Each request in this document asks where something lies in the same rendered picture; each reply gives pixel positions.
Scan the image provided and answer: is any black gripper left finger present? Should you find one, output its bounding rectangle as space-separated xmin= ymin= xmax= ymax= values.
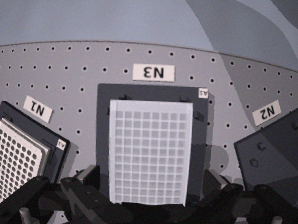
xmin=0 ymin=164 xmax=134 ymax=224

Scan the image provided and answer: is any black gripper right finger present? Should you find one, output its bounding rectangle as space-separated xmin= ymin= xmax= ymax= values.
xmin=174 ymin=169 xmax=298 ymax=224

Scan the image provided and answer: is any white name plate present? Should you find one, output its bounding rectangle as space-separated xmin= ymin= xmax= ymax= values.
xmin=133 ymin=64 xmax=174 ymax=82
xmin=252 ymin=100 xmax=281 ymax=126
xmin=23 ymin=95 xmax=53 ymax=123

